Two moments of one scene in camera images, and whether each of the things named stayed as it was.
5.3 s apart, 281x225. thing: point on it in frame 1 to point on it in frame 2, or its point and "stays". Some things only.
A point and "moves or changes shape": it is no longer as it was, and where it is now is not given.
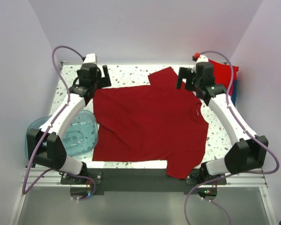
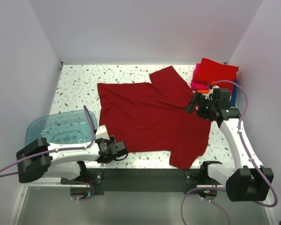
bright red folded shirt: (222, 74) stays
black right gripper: (183, 73) to (198, 99)
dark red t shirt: (158, 122) moves or changes shape
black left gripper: (104, 82) to (112, 139)
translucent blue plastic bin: (79, 137) stays
